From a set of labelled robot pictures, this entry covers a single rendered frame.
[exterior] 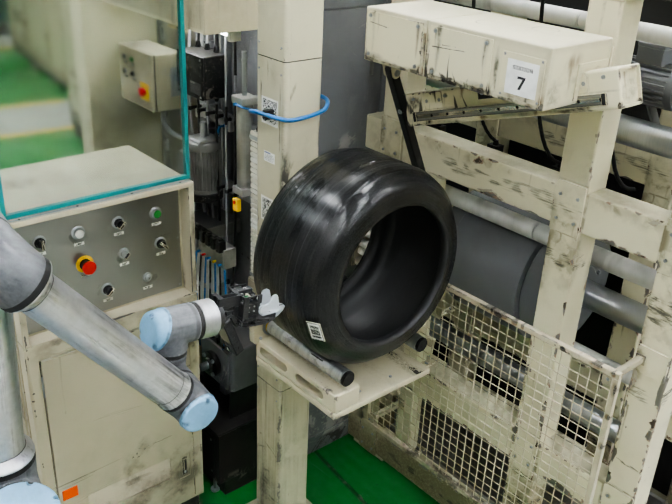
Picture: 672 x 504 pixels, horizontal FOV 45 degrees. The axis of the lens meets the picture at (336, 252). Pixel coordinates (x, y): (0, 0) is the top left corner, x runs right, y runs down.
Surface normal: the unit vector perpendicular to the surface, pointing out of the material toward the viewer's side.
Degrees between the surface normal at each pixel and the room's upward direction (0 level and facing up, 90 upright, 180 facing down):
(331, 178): 26
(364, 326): 13
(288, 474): 90
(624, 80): 72
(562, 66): 90
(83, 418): 90
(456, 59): 90
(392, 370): 0
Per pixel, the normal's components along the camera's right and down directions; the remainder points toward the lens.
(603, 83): -0.76, 0.26
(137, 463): 0.65, 0.36
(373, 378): 0.04, -0.90
